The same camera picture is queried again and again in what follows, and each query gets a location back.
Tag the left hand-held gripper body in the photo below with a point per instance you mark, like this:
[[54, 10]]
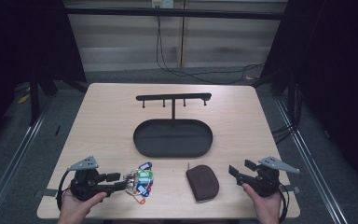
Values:
[[84, 183]]

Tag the person's left hand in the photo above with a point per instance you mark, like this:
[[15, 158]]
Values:
[[74, 208]]

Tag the black horizontal frame bar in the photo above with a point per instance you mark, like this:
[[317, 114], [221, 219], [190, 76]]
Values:
[[174, 13]]

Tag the bunch of coloured key tags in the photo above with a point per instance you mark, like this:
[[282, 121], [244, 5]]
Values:
[[140, 183]]

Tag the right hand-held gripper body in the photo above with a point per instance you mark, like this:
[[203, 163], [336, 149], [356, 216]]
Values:
[[265, 182]]

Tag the brown zip pouch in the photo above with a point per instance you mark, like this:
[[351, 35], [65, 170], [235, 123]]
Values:
[[202, 183]]

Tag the metal floor rail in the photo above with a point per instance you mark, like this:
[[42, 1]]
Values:
[[12, 161], [310, 155]]

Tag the black metal stand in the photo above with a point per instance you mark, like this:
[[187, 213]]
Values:
[[34, 99]]

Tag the white wall socket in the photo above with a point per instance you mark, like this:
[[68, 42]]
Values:
[[162, 3]]

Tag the person's right hand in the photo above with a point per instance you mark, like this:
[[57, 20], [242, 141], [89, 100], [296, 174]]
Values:
[[265, 208]]

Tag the black key rack with tray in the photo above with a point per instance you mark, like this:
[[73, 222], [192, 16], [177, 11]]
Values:
[[172, 138]]

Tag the dark curtain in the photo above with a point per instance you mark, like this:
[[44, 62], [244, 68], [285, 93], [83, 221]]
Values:
[[335, 77], [18, 46]]

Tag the grey tape strip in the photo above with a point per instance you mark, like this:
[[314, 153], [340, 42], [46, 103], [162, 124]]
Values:
[[292, 188], [45, 192]]

